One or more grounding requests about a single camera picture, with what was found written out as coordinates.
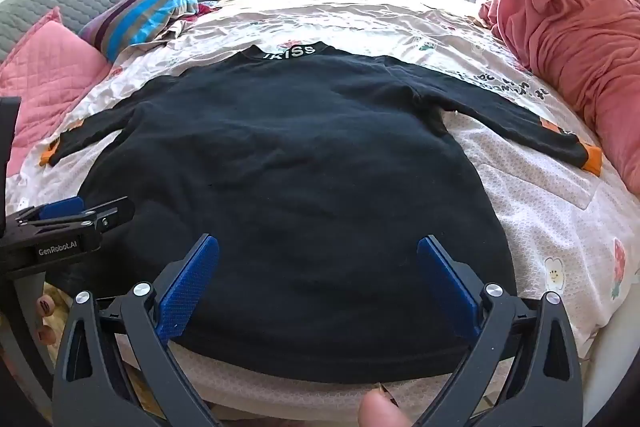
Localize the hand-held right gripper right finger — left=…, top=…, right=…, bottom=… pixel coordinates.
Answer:
left=416, top=234, right=585, bottom=427

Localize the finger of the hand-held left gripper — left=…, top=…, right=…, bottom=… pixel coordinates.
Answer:
left=14, top=196, right=96, bottom=229
left=75, top=198, right=136, bottom=239

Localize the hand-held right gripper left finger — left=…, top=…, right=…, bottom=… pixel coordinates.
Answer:
left=52, top=233, right=221, bottom=427

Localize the black sweater with orange cuffs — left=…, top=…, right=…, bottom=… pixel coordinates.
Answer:
left=40, top=41, right=603, bottom=385

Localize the person's left hand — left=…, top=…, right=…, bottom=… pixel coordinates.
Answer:
left=31, top=279, right=71, bottom=348

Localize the person's right hand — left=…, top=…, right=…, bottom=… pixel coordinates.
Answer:
left=359, top=389, right=411, bottom=427

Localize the strawberry printed bedsheet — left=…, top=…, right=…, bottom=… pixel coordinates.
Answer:
left=10, top=0, right=640, bottom=408

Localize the pink quilted pillow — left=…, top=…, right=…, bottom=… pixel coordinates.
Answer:
left=0, top=7, right=113, bottom=168

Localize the striped blanket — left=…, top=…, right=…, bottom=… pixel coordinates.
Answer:
left=79, top=0, right=201, bottom=62

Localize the salmon pink duvet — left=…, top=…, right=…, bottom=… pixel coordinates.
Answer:
left=477, top=0, right=640, bottom=195

